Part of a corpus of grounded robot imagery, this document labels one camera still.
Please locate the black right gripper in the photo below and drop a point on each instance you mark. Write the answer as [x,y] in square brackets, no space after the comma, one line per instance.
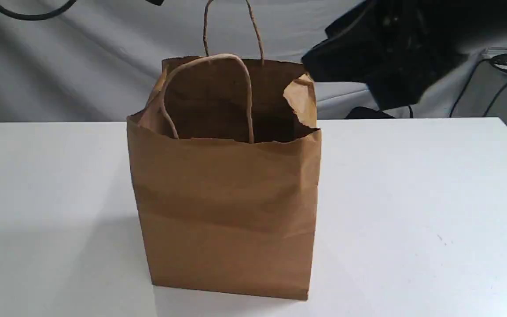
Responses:
[397,48]

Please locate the brown paper bag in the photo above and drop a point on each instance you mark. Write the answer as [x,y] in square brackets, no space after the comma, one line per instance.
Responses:
[225,166]

